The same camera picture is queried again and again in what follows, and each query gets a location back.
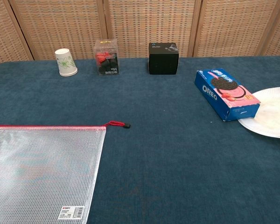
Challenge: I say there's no clear zip pouch red strip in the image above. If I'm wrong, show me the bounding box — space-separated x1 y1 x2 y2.
0 120 131 224

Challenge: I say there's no black cardboard box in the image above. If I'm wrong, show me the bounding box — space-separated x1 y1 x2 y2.
148 42 179 75

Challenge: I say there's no dark blue table cloth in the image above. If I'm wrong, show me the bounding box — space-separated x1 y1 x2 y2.
0 55 280 224

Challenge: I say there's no clear plastic binder clip box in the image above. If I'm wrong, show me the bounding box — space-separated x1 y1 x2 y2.
94 38 120 76

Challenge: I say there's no blue Oreo cookie box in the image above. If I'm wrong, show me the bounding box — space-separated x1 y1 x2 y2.
194 68 261 122

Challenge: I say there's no woven wooden folding screen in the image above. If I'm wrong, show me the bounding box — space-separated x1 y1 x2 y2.
0 0 280 68

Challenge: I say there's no white paper cup green print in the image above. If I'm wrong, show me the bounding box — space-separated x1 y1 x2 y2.
55 48 78 77

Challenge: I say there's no white paper plate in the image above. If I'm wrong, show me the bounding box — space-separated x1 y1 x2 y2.
237 86 280 139

